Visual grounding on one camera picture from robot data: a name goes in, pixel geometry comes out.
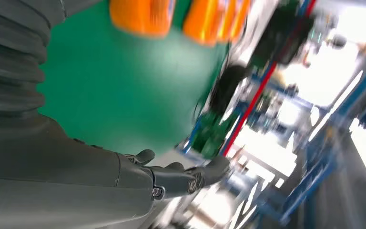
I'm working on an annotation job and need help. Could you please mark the green crates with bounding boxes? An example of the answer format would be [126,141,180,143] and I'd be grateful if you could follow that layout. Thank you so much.
[191,110,242,159]

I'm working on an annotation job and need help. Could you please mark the person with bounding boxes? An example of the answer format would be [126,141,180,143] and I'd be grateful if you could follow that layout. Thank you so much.
[252,4,315,68]

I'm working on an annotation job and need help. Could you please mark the blue metal rack frame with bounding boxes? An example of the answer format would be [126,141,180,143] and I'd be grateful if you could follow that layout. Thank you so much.
[176,60,366,229]

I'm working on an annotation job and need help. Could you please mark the red pole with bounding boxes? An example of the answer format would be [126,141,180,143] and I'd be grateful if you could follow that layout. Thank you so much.
[221,0,317,158]

